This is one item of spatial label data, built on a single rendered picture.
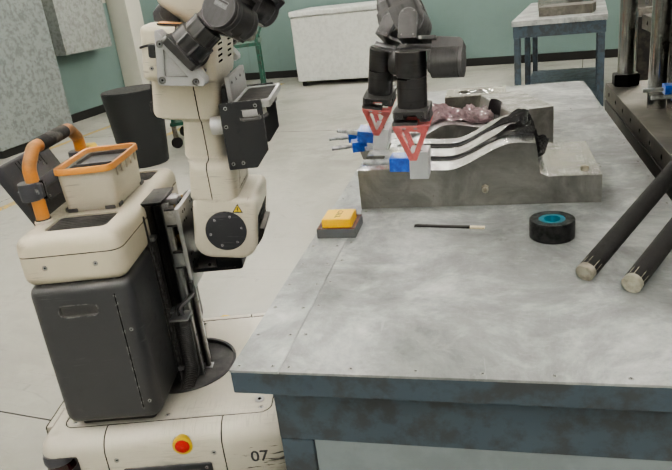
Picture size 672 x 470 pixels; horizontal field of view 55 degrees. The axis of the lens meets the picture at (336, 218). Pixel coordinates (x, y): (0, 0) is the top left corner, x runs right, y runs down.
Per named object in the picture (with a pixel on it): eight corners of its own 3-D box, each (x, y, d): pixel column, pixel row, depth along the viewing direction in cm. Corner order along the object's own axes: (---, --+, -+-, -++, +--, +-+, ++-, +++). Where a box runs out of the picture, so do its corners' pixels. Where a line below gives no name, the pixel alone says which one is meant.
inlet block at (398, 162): (362, 179, 128) (360, 153, 126) (366, 171, 132) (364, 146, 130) (428, 178, 125) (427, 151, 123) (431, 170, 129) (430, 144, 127)
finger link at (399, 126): (433, 153, 128) (431, 106, 124) (430, 163, 121) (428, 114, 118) (399, 153, 129) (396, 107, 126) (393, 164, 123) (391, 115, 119)
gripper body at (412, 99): (432, 109, 127) (431, 71, 125) (427, 121, 118) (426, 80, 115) (399, 110, 129) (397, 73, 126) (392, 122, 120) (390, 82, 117)
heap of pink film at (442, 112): (408, 140, 173) (405, 111, 170) (397, 126, 189) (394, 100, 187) (503, 128, 174) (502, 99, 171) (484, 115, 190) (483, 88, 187)
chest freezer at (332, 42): (425, 70, 854) (420, -5, 822) (411, 80, 788) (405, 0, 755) (319, 76, 909) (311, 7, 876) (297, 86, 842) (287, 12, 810)
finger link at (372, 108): (393, 128, 157) (395, 91, 152) (389, 140, 151) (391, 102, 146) (366, 125, 158) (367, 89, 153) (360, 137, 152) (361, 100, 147)
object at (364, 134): (334, 145, 157) (334, 124, 154) (338, 136, 161) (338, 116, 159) (387, 150, 155) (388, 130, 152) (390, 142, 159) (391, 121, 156)
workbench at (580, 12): (513, 122, 534) (511, 10, 503) (531, 80, 698) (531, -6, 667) (604, 119, 509) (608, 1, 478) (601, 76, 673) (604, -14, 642)
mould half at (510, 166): (361, 209, 144) (355, 150, 139) (379, 173, 168) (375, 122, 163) (601, 202, 132) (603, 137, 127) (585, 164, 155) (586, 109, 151)
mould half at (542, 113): (368, 170, 171) (364, 130, 167) (357, 147, 195) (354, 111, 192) (553, 146, 173) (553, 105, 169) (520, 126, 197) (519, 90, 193)
